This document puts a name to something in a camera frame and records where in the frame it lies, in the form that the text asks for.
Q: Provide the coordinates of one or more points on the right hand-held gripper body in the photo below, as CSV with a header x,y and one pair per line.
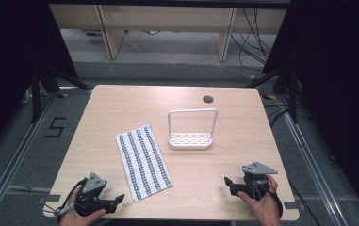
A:
x,y
256,175

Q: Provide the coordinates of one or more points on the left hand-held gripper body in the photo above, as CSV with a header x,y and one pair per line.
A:
x,y
93,185

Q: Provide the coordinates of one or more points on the person's right hand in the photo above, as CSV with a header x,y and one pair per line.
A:
x,y
263,208

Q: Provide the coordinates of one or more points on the person's left hand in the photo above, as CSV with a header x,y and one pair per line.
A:
x,y
73,217

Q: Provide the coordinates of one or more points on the striped white dish towel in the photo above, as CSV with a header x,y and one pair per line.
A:
x,y
143,162

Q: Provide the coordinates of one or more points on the black metal stand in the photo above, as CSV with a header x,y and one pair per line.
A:
x,y
36,94
293,94

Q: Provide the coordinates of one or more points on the black curtain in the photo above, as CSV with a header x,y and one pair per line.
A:
x,y
334,94
7,62

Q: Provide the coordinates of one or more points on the light wooden desk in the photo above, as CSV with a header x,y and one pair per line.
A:
x,y
167,19

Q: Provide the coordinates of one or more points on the aluminium floor rail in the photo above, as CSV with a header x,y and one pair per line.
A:
x,y
13,163
315,169

